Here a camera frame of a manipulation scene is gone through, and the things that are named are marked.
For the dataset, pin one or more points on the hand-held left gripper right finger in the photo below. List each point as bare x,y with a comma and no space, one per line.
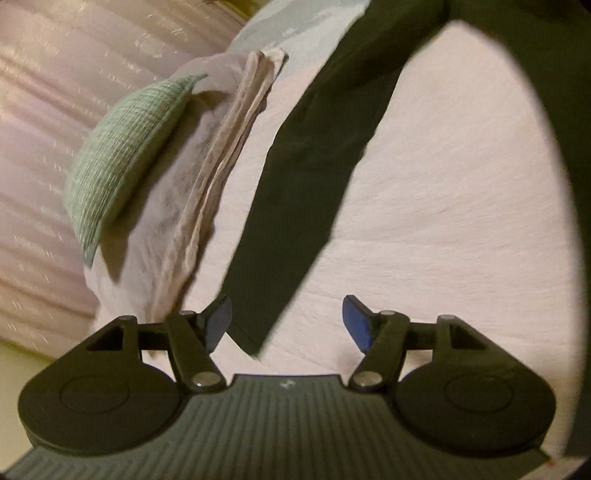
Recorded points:
355,323

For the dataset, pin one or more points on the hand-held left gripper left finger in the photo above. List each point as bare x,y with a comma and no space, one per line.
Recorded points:
220,321

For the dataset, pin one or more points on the dark green pants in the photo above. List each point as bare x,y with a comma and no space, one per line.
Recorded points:
304,184

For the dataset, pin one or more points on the beige folded blanket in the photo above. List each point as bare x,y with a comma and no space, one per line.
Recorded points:
184,194

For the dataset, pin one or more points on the pink bed sheet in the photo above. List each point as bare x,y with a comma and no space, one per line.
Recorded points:
438,194

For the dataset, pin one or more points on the green ribbed pillow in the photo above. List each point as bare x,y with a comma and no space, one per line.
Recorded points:
120,157

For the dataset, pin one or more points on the pink shimmery curtain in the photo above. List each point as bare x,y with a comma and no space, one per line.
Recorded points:
41,92

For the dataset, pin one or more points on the light blue patterned cloth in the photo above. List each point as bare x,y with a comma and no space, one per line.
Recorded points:
300,32

